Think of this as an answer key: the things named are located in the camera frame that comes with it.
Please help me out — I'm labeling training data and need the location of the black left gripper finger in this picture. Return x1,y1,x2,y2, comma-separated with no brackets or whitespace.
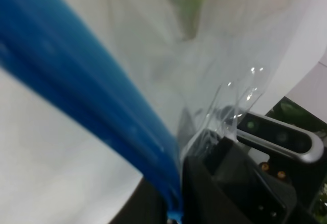
111,178,168,224

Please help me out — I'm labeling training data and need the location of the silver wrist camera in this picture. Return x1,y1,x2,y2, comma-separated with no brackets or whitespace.
234,112,324,164

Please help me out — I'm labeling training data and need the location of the clear zip bag blue seal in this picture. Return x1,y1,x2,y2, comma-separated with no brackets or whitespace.
1,0,326,223

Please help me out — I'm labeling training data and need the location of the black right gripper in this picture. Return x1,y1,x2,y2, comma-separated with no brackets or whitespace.
182,138,317,223

